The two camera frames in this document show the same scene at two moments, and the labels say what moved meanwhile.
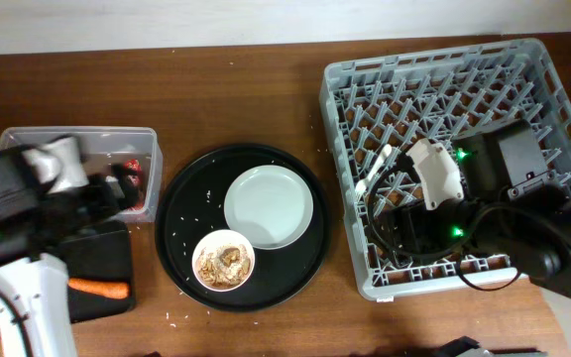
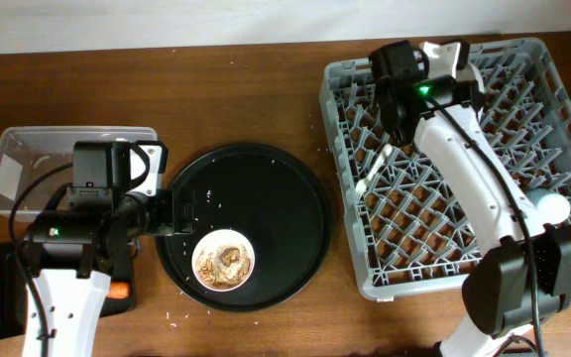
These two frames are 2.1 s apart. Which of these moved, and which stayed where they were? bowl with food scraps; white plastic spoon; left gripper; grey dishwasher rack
Moved: left gripper
Stayed: white plastic spoon; grey dishwasher rack; bowl with food scraps
